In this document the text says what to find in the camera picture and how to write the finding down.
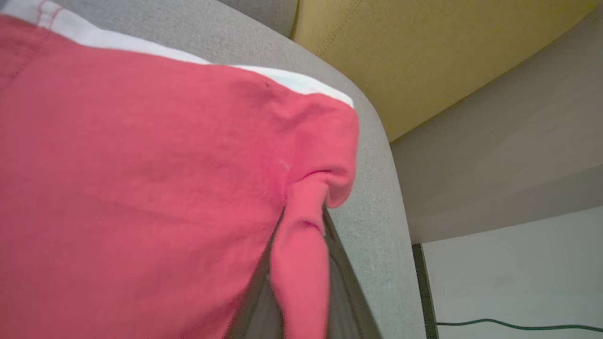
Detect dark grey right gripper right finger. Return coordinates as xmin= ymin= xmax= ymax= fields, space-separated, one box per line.
xmin=322 ymin=207 xmax=383 ymax=339

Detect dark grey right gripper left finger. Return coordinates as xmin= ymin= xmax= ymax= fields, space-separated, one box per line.
xmin=226 ymin=210 xmax=286 ymax=339

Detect red shorts with white stripe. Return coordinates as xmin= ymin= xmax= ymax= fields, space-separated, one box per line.
xmin=0 ymin=0 xmax=360 ymax=339

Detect dark baseboard strip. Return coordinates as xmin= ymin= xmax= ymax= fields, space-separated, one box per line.
xmin=412 ymin=243 xmax=440 ymax=339

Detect grey fabric sofa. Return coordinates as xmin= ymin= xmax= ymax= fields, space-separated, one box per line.
xmin=52 ymin=0 xmax=427 ymax=339

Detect yellow sofa backrest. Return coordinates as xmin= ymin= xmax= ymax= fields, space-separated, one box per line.
xmin=291 ymin=0 xmax=599 ymax=142

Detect small grey sofa seat cushion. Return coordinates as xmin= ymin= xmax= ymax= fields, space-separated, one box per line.
xmin=217 ymin=0 xmax=300 ymax=38

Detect dark green cable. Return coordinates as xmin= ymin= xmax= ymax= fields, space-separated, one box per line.
xmin=436 ymin=319 xmax=603 ymax=333

